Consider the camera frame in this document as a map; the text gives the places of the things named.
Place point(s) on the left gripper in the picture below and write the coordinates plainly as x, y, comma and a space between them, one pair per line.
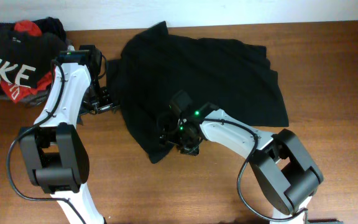
106, 103

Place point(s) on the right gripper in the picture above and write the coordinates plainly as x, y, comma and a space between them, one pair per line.
168, 131

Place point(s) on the black Sydrogen t-shirt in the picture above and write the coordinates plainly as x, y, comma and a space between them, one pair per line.
155, 64

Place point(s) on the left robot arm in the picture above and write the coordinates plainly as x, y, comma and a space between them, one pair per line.
54, 156

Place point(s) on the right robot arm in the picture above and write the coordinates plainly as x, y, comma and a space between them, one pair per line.
285, 171

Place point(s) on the grey folded t-shirt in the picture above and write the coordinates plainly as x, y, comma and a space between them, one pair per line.
25, 64

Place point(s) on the red folded t-shirt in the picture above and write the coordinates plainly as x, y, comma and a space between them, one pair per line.
16, 92

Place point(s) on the navy folded t-shirt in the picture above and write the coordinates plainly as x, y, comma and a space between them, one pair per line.
41, 26

